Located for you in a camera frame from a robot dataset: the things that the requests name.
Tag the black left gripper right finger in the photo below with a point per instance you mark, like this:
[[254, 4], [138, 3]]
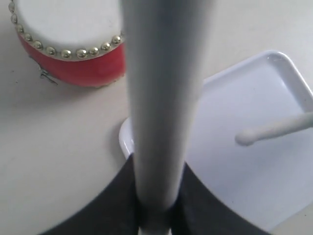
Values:
[[198, 212]]

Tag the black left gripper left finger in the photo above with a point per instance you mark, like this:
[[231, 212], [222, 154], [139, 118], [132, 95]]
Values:
[[113, 212]]

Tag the white wooden drumstick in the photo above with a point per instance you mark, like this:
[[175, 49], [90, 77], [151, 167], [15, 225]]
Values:
[[164, 42], [274, 130]]

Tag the small red drum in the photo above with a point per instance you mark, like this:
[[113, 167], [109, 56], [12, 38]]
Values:
[[76, 41]]

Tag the white rectangular tray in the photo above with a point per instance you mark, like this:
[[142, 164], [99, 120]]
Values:
[[269, 181]]

